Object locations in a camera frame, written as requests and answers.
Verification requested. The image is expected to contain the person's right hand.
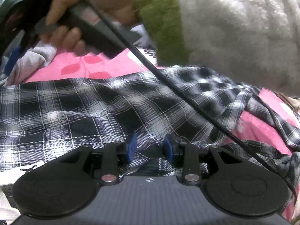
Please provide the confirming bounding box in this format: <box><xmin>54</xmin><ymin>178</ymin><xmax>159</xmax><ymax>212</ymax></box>
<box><xmin>40</xmin><ymin>0</ymin><xmax>140</xmax><ymax>56</ymax></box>

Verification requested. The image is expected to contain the grey hoodie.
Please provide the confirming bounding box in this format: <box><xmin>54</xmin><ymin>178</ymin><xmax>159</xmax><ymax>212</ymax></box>
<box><xmin>1</xmin><ymin>31</ymin><xmax>57</xmax><ymax>86</ymax></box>

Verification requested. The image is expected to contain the pink floral bed sheet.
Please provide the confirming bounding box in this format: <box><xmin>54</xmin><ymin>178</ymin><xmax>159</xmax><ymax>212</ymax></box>
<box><xmin>22</xmin><ymin>45</ymin><xmax>300</xmax><ymax>223</ymax></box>

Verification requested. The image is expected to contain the right fleece sleeve green cuff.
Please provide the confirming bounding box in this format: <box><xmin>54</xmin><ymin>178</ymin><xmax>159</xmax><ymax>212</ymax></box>
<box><xmin>133</xmin><ymin>0</ymin><xmax>299</xmax><ymax>96</ymax></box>

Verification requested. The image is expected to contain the black cable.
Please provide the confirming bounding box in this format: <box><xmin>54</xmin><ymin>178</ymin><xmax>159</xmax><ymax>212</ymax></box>
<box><xmin>76</xmin><ymin>0</ymin><xmax>297</xmax><ymax>193</ymax></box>

